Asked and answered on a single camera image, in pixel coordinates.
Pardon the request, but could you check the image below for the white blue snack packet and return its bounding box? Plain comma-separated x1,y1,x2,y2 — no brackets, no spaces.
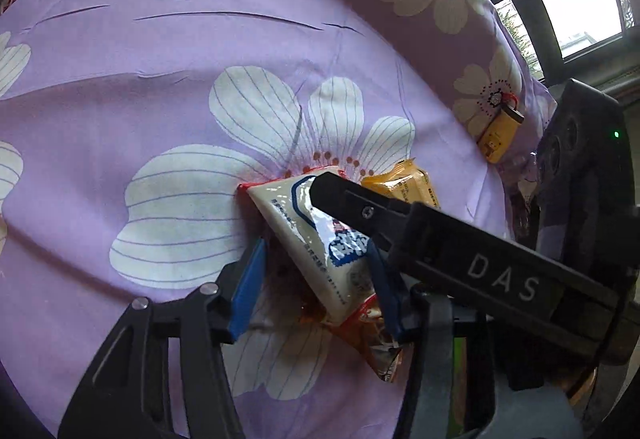
239,166,373,326

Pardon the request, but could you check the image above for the green white cardboard box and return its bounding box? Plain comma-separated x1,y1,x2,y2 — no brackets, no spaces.
447,337,466,438

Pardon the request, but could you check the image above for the clear plastic water bottle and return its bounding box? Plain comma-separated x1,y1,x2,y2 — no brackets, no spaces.
504,152,538,204

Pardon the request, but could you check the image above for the red orange snack packet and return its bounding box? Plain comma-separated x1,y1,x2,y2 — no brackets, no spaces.
299,294,402,383

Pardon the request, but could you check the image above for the yellow bear drink bottle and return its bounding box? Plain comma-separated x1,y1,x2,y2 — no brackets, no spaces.
477,93,525,164

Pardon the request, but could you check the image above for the purple floral bed sheet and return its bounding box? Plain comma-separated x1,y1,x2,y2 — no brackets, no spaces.
1,0,509,433

